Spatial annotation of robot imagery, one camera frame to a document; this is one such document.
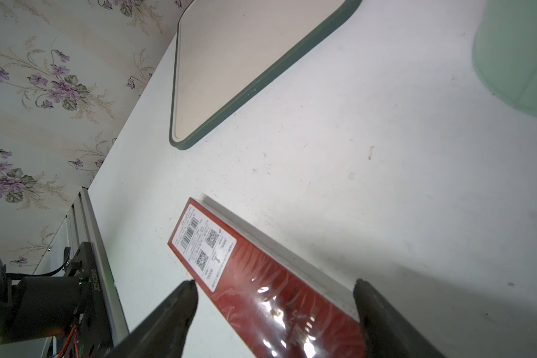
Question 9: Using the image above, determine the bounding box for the aluminium mounting rail frame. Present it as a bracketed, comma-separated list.
[0, 186, 131, 358]

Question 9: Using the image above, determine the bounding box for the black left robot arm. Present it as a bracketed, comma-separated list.
[0, 247, 89, 344]

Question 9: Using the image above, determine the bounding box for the beige green-rimmed cutting board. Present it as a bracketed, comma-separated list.
[169, 0, 360, 150]

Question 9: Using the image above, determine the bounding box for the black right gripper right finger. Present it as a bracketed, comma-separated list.
[353, 279, 444, 358]

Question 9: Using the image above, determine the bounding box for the mint green pencil cup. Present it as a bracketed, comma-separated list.
[472, 1, 537, 117]

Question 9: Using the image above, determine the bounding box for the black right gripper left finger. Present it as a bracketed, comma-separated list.
[107, 280, 198, 358]

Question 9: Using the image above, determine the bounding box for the red flat box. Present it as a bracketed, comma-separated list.
[169, 198, 366, 357]

